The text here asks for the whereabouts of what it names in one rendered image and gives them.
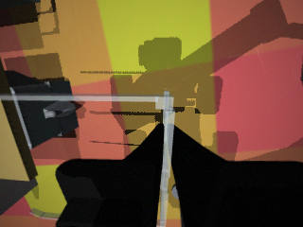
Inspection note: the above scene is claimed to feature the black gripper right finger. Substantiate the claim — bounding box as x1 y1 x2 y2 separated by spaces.
171 125 303 227

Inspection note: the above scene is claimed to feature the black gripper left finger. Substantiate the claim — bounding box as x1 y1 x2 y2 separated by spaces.
56 123 164 227

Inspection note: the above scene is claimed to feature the long white flat bar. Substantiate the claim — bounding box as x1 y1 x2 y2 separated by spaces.
0 177 38 216

